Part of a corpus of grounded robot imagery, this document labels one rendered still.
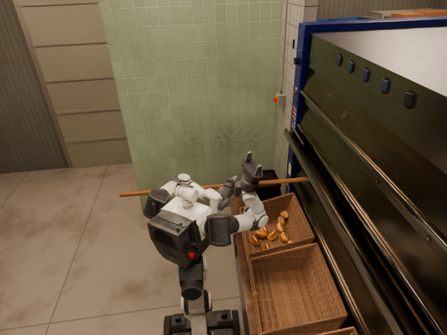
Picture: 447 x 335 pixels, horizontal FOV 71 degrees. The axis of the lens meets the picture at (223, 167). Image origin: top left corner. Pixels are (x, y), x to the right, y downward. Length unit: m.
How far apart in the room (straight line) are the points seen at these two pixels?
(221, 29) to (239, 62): 0.34
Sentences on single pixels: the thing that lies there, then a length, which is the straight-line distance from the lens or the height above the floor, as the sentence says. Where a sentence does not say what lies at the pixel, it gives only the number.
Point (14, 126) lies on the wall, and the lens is 5.38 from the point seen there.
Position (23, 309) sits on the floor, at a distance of 3.49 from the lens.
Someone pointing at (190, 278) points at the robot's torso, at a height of 1.03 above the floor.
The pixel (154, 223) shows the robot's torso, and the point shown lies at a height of 1.40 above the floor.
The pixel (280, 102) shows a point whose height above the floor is 1.44.
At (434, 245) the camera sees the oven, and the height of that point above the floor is 1.65.
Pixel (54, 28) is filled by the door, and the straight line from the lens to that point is 4.70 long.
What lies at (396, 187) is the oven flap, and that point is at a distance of 1.35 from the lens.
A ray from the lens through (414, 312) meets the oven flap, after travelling 1.38.
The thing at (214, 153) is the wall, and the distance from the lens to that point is 3.49.
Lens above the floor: 2.42
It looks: 31 degrees down
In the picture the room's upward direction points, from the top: 2 degrees counter-clockwise
